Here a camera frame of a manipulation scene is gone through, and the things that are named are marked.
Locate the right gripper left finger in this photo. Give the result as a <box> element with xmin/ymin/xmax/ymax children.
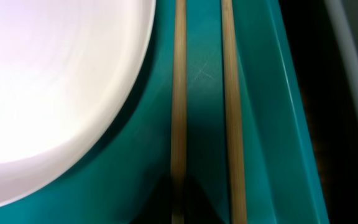
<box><xmin>130</xmin><ymin>176</ymin><xmax>172</xmax><ymax>224</ymax></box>

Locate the white round plate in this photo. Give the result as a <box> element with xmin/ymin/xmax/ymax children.
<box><xmin>0</xmin><ymin>0</ymin><xmax>156</xmax><ymax>207</ymax></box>

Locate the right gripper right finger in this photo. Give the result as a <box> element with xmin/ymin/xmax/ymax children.
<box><xmin>184</xmin><ymin>175</ymin><xmax>224</xmax><ymax>224</ymax></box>

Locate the wooden chopstick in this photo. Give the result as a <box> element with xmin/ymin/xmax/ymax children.
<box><xmin>170</xmin><ymin>0</ymin><xmax>186</xmax><ymax>224</ymax></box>
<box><xmin>221</xmin><ymin>0</ymin><xmax>247</xmax><ymax>224</ymax></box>

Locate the teal serving tray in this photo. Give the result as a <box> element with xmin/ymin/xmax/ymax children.
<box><xmin>0</xmin><ymin>0</ymin><xmax>329</xmax><ymax>223</ymax></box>

